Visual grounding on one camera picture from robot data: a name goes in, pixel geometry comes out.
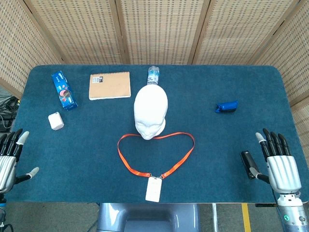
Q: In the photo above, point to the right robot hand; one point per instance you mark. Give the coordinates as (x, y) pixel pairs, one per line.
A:
(283, 171)

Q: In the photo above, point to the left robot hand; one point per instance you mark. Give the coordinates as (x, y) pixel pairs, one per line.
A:
(7, 166)

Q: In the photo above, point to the white badge card holder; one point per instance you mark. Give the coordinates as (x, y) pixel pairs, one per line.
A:
(153, 189)

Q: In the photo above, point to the white mannequin head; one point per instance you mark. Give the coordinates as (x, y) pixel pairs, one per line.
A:
(150, 108)

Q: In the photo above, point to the black rectangular case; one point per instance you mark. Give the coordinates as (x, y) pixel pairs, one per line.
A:
(246, 160)

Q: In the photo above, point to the small white pink box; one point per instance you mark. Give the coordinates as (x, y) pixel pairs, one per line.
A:
(56, 121)

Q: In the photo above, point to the blue felt table cover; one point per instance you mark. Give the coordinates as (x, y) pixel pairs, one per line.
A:
(205, 149)

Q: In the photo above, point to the white table leg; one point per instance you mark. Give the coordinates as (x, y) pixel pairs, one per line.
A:
(214, 217)

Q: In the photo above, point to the blue folded pouch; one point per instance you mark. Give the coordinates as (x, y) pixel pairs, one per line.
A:
(227, 106)

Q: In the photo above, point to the blue Oreo cookie box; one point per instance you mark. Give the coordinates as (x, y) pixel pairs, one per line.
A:
(64, 91)

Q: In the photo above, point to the bamboo folding screen panel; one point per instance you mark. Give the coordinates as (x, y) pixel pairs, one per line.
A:
(292, 60)
(77, 31)
(19, 48)
(239, 31)
(161, 31)

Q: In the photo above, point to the kraft spiral notebook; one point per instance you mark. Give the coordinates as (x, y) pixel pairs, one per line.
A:
(111, 85)

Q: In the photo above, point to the grey robot torso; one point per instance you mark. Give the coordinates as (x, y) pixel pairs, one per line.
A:
(147, 216)

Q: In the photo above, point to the clear plastic water bottle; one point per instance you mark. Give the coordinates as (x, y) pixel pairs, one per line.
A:
(153, 76)

